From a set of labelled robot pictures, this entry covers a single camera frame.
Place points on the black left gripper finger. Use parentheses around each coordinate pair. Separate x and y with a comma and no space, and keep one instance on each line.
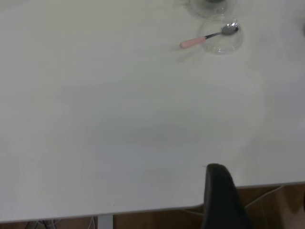
(221,202)

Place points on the white table leg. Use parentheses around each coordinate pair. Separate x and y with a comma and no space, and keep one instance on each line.
(105,221)

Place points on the clear glass saucer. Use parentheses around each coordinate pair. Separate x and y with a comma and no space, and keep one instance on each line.
(228,45)

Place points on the clear double wall glass cup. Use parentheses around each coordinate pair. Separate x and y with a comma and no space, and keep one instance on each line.
(202,9)

